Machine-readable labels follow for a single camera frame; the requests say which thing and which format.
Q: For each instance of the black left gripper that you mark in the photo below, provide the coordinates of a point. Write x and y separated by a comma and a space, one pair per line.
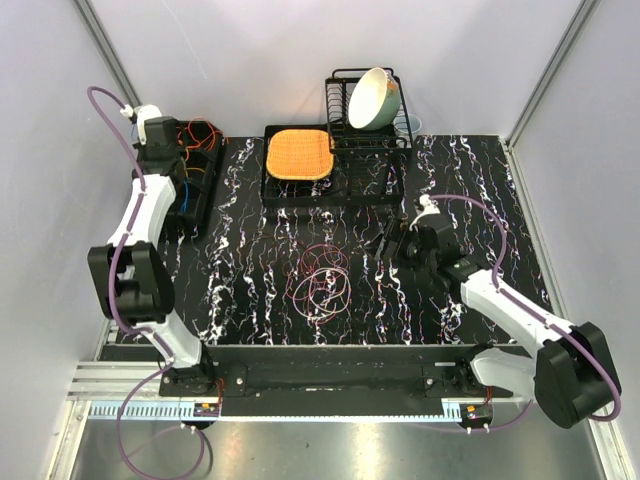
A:
140, 148

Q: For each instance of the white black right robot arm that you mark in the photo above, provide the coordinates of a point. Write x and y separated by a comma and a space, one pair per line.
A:
567, 369

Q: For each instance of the light blue cup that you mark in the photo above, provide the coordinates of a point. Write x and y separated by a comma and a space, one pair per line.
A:
406, 125

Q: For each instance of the black flat tray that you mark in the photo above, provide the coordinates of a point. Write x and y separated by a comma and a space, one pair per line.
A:
361, 177

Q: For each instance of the black compartment bin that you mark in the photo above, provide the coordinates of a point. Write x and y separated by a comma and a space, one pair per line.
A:
204, 147

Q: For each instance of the grey cable duct strip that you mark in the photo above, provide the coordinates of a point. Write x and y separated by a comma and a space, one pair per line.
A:
310, 407

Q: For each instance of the black wire dish rack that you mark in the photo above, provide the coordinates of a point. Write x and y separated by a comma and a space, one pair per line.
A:
348, 140

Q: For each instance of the white ceramic bowl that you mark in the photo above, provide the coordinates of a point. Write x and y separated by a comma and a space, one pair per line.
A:
375, 100

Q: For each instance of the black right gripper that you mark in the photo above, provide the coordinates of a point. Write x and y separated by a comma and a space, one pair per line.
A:
399, 232

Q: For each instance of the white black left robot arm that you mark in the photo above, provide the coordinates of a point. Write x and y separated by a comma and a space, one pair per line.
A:
131, 282

